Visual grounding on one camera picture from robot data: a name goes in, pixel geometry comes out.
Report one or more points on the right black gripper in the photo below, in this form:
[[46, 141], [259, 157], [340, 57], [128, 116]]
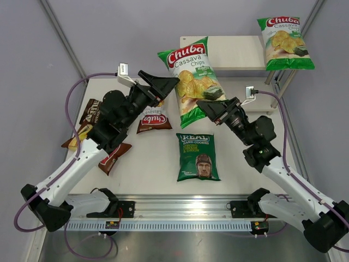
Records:
[[212, 109]]

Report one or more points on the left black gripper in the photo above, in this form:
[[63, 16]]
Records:
[[161, 87]]

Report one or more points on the green Chuba cassava chips bag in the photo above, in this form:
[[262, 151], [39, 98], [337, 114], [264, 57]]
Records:
[[284, 44]]

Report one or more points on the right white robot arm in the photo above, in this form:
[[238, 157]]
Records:
[[323, 221]]

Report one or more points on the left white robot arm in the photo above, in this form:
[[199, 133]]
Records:
[[50, 200]]

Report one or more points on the brown Chuba cassava chips bag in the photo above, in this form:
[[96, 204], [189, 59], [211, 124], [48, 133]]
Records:
[[154, 118]]

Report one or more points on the white two-tier wooden shelf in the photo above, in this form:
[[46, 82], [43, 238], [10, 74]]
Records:
[[239, 61]]

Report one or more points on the dark green Real chips bag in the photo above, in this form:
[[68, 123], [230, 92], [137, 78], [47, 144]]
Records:
[[197, 157]]

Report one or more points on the brown Kettle sea salt bag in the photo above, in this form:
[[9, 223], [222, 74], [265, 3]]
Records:
[[91, 113]]

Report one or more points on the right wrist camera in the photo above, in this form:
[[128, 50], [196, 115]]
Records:
[[250, 95]]

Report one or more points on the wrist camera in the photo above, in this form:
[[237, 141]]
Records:
[[123, 76], [250, 95]]

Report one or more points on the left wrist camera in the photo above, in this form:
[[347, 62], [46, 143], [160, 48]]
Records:
[[123, 76]]

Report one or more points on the left aluminium frame post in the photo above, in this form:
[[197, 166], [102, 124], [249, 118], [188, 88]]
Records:
[[63, 39]]

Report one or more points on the aluminium frame post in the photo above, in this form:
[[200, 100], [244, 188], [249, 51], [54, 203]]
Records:
[[316, 9], [63, 39]]

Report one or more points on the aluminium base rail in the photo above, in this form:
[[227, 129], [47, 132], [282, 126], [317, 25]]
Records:
[[222, 212]]

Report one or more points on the right aluminium frame post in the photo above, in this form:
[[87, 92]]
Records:
[[316, 9]]

